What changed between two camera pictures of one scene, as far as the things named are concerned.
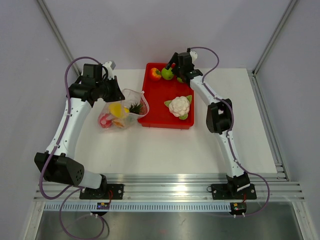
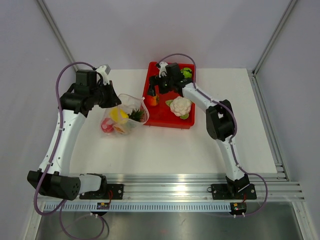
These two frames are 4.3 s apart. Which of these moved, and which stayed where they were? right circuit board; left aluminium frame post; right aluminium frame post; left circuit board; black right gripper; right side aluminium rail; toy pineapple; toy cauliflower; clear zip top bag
Moved: black right gripper; toy pineapple; clear zip top bag
Stayed: left circuit board; right side aluminium rail; right circuit board; left aluminium frame post; right aluminium frame post; toy cauliflower
